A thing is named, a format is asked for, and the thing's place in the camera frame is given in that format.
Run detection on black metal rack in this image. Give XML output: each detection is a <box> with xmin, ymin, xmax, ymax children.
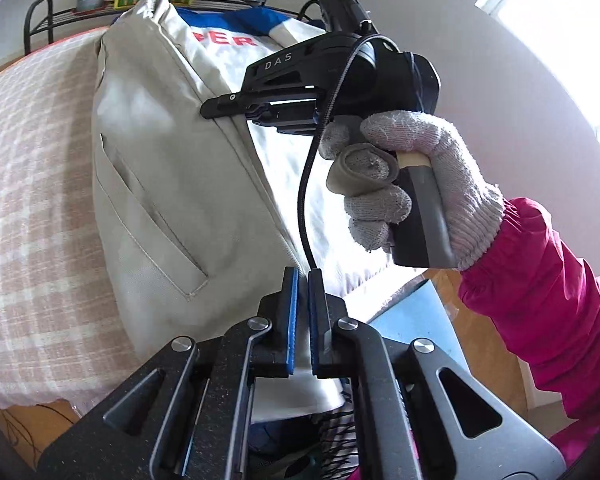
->
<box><xmin>24</xmin><ymin>0</ymin><xmax>361</xmax><ymax>56</ymax></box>

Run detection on person's right forearm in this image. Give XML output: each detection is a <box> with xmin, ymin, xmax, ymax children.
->
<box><xmin>457</xmin><ymin>197</ymin><xmax>600</xmax><ymax>421</ymax></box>

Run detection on light blue sheet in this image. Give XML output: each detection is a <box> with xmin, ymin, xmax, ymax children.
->
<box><xmin>367</xmin><ymin>277</ymin><xmax>448</xmax><ymax>356</ymax></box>

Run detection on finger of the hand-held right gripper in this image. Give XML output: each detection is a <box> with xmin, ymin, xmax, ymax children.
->
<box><xmin>200</xmin><ymin>87</ymin><xmax>327</xmax><ymax>121</ymax></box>
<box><xmin>244</xmin><ymin>102</ymin><xmax>322</xmax><ymax>137</ymax></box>

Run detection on beige trousers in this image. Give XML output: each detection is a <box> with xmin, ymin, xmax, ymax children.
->
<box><xmin>91</xmin><ymin>0</ymin><xmax>311</xmax><ymax>376</ymax></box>

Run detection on bed with pink plaid sheet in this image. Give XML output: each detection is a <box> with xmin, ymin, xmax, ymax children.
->
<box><xmin>0</xmin><ymin>25</ymin><xmax>148</xmax><ymax>411</ymax></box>

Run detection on black braided cable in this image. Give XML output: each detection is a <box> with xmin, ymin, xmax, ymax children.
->
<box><xmin>299</xmin><ymin>30</ymin><xmax>406</xmax><ymax>275</ymax></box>

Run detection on dark mesh bag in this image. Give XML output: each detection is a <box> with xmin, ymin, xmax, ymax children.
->
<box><xmin>250</xmin><ymin>400</ymin><xmax>361</xmax><ymax>480</ymax></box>

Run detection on white and blue sweatshirt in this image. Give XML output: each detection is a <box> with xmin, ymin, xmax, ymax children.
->
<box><xmin>175</xmin><ymin>6</ymin><xmax>421</xmax><ymax>411</ymax></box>

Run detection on person's right hand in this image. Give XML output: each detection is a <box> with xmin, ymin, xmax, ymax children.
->
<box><xmin>319</xmin><ymin>110</ymin><xmax>506</xmax><ymax>272</ymax></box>

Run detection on person's pink clothing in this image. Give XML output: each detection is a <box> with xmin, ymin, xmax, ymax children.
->
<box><xmin>550</xmin><ymin>425</ymin><xmax>600</xmax><ymax>480</ymax></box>

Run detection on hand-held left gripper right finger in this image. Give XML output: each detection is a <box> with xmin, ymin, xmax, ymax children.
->
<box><xmin>307</xmin><ymin>269</ymin><xmax>566</xmax><ymax>480</ymax></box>

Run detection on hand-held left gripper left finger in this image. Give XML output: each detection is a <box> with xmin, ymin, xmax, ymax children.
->
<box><xmin>37</xmin><ymin>266</ymin><xmax>301</xmax><ymax>480</ymax></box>

